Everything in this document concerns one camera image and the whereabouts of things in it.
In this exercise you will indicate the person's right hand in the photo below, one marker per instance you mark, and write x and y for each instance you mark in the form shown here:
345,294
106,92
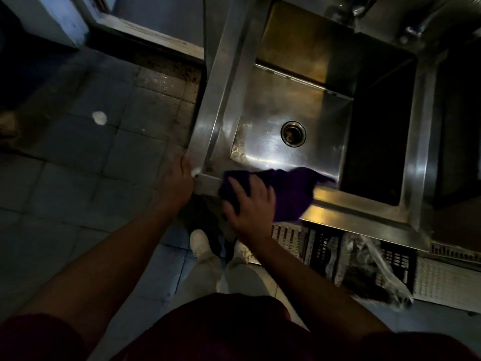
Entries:
252,216

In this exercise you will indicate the person's left hand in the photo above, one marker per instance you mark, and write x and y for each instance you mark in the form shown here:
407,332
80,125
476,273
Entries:
174,187

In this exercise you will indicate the person's left thumb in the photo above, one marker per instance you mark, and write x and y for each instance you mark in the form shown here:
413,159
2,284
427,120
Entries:
186,169

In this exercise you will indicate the person's right middle finger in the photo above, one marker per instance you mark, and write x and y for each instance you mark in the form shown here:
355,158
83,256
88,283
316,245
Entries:
257,187

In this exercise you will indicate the person's right thumb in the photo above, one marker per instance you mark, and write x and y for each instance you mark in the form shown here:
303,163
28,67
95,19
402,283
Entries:
227,213

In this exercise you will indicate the purple cleaning cloth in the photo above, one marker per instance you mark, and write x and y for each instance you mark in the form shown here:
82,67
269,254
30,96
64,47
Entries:
291,193

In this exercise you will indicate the person's left forearm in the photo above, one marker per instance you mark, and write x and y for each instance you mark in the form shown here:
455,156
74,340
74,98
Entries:
101,266

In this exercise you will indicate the person's right forearm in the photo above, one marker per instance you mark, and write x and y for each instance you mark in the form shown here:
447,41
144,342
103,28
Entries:
312,285

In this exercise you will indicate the white left shoe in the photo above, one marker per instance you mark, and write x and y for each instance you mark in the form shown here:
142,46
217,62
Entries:
199,242

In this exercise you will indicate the white shoe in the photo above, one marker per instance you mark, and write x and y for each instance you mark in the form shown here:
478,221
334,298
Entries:
242,251
199,242

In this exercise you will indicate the white right shoe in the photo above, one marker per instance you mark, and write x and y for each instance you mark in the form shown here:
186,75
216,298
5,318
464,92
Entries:
242,251

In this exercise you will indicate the white slotted plastic crate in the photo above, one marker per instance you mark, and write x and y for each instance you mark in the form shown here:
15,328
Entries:
288,238

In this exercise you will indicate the light grey trousers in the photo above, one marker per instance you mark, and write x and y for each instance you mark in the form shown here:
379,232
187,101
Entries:
225,278

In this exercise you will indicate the round metal sink drain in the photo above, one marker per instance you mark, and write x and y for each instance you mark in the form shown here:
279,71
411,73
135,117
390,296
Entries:
293,134

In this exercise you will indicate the stainless steel sink unit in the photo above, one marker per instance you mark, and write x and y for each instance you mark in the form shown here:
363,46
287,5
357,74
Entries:
270,105

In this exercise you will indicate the black plastic crate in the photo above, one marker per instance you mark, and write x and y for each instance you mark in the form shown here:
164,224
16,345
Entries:
323,251

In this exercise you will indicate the dark red shirt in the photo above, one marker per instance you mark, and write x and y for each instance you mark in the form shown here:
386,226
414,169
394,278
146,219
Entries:
210,330

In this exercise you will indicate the clear plastic bag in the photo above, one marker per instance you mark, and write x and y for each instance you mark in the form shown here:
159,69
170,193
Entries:
370,274

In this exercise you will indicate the metal sink faucet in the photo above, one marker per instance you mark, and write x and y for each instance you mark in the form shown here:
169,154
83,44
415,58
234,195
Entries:
355,9

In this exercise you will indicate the white cabinet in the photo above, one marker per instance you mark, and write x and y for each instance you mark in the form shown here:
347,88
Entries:
45,16

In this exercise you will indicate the white perforated plastic crate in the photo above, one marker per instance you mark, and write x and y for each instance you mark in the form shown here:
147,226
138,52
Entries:
449,283

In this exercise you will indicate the metal door threshold frame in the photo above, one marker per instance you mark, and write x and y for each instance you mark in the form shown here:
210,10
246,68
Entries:
146,35

